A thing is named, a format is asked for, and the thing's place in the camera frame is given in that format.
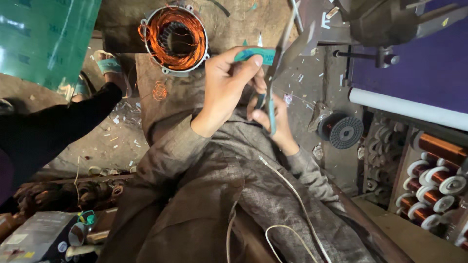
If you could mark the grey plastic packet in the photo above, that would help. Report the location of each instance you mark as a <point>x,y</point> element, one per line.
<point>33,235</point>

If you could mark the heap of white bobbins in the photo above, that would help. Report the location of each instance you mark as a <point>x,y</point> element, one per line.
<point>382,153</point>

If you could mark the large green insulation sheet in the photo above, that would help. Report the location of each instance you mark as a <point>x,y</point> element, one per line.
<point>40,36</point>

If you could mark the person's left hand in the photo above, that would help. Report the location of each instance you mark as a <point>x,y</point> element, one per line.
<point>223,84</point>

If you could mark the green insulation paper strip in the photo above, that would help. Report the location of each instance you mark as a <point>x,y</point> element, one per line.
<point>256,54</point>

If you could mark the purple sheet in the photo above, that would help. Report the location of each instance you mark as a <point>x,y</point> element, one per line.
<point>420,69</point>

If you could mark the scattered white paper scraps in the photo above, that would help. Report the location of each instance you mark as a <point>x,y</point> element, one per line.
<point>124,117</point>

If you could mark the wooden work block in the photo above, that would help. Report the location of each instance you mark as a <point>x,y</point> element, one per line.
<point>161,113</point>

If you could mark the white roll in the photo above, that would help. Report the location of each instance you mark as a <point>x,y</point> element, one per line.
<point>409,109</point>

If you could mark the motor stator with copper winding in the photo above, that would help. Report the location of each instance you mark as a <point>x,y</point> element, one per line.
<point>175,40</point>

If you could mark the person's right hand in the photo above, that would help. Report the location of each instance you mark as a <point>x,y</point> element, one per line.
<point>281,128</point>

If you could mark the heap of old dark windings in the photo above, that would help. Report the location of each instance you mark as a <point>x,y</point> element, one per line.
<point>69,197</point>

